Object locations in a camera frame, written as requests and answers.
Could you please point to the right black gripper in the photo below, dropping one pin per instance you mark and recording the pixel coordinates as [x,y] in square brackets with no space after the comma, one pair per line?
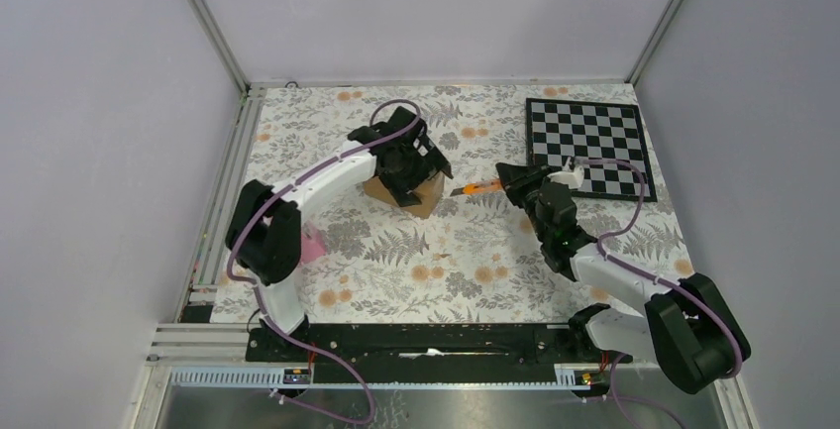
[521,176]

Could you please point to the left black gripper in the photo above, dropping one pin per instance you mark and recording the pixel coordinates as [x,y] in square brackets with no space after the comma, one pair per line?
[429,163]

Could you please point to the brown cardboard express box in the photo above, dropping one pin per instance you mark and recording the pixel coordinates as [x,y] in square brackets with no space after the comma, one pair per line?
[421,201]

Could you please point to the orange black utility knife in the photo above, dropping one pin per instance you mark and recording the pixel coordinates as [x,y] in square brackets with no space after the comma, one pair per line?
[478,188]

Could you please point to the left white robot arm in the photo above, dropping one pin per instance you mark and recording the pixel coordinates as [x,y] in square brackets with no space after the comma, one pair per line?
[265,232]

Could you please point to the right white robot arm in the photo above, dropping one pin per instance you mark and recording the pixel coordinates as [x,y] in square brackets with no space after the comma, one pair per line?
[685,327]

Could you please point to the black white chessboard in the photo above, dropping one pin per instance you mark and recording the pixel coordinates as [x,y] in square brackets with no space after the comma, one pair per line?
[560,129]

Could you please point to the pink plastic bag package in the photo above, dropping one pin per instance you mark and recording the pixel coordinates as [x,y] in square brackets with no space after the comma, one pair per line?
[312,244]

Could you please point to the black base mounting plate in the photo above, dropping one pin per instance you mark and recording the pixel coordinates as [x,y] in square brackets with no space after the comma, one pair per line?
[359,349]

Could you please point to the grey slotted cable duct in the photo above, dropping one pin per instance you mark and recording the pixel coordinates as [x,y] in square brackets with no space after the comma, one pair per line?
[551,376]

